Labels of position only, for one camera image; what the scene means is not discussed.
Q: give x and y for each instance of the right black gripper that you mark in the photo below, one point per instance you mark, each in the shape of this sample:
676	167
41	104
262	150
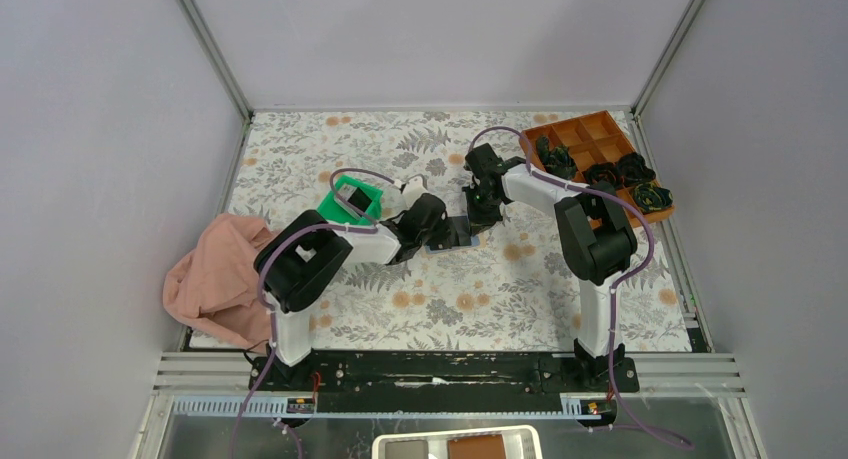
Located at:
479	222

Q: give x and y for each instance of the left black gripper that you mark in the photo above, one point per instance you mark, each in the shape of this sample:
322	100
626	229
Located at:
442	232

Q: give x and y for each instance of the black card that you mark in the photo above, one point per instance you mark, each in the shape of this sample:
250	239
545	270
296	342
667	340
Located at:
459	234
358	199

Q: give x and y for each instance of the beige blue card holder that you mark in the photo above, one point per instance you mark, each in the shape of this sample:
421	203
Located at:
432	247

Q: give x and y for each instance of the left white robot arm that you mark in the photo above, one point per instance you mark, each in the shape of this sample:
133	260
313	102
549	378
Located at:
300	263

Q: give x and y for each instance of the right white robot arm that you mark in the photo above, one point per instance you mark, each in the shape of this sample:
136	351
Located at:
596	237

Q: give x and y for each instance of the stack of cards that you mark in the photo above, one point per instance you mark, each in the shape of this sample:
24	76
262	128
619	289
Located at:
340	199

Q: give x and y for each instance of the green plastic bin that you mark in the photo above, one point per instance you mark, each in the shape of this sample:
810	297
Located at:
342	179

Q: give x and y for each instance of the dark floral rolled sock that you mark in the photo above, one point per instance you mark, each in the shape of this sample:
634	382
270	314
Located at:
651	198
604	172
633	170
556	160

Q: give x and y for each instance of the floral patterned table mat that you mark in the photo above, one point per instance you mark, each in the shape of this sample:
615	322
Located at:
513	291

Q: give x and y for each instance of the orange compartment tray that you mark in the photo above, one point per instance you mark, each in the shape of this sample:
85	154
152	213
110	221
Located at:
590	139

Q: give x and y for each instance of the pink cloth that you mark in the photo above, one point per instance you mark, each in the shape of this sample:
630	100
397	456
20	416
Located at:
213	289

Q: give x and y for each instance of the white device with screen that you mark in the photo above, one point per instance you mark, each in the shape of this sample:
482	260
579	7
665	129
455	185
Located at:
520	441

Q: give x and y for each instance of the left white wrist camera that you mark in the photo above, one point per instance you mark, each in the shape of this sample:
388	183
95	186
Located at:
412	189

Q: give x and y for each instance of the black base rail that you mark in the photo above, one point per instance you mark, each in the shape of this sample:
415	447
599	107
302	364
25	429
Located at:
376	382

